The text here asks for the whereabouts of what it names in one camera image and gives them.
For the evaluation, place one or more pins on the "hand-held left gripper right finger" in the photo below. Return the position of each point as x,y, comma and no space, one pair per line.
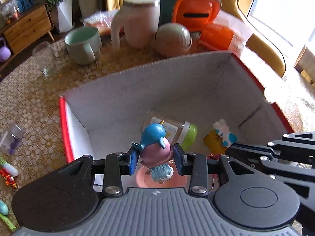
179,159

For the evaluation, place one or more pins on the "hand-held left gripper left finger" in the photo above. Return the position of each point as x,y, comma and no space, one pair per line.
133,163

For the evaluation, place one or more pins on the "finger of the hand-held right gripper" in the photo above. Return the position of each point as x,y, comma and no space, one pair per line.
283,167
246,148

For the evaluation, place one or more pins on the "doll figure with blue hat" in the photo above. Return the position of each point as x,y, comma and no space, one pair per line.
153,150

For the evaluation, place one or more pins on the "baby bottle with green cap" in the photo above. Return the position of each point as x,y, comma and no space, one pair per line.
184,134

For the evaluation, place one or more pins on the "yellow carton box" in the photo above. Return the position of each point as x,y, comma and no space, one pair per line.
212,141

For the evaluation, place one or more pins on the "red cardboard box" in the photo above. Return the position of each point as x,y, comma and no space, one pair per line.
160,91

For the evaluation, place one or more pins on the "white glue tube green label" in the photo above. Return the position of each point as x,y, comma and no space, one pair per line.
9,168

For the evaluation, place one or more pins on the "yellow chair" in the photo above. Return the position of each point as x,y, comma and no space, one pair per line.
260,46

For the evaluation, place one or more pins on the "light wooden furniture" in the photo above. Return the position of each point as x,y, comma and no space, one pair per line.
306,64

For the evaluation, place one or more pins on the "orange plastic package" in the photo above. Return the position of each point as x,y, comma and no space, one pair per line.
221,36

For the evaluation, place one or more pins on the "round beige container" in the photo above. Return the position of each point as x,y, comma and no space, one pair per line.
172,39

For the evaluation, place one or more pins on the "small clear bottle silver cap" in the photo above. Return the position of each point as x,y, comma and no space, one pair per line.
13,137

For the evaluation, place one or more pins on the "red and orange toy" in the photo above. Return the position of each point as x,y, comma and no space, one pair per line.
8,180

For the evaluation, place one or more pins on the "pale green mug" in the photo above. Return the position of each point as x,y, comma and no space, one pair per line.
82,46

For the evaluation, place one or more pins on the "clear drinking glass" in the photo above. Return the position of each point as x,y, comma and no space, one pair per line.
46,59

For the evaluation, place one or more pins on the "teal toy egg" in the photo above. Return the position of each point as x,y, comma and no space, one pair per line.
3,207

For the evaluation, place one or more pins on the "green marker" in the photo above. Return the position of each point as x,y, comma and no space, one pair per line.
7,222

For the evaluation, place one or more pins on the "dark green utensil holder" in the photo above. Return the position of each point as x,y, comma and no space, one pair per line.
166,7

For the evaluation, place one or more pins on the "white planter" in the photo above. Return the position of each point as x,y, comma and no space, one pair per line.
64,14

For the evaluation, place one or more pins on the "purple kettlebell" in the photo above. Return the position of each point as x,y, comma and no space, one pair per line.
4,51

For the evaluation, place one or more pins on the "wooden media cabinet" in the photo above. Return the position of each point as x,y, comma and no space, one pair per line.
29,27

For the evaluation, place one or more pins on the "blue plastic item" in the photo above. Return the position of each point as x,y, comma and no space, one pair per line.
24,1

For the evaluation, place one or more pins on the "clear plastic bag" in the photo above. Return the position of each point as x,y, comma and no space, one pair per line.
8,11

